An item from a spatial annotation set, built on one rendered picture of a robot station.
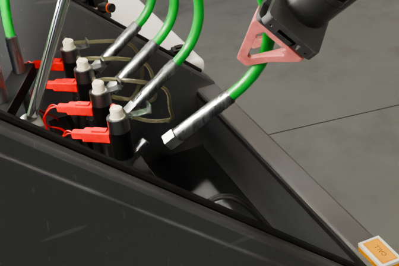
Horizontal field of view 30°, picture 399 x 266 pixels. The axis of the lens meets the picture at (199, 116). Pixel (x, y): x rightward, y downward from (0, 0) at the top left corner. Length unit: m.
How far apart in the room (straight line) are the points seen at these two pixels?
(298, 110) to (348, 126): 0.24
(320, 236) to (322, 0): 0.41
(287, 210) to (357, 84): 2.23
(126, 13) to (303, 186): 0.70
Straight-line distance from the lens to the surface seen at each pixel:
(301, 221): 1.07
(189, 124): 0.84
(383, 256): 0.93
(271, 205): 1.16
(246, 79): 0.82
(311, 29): 0.75
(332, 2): 0.72
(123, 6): 1.65
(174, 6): 1.08
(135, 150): 0.96
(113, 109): 0.93
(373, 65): 3.47
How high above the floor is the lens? 1.58
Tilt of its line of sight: 30 degrees down
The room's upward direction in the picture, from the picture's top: 7 degrees counter-clockwise
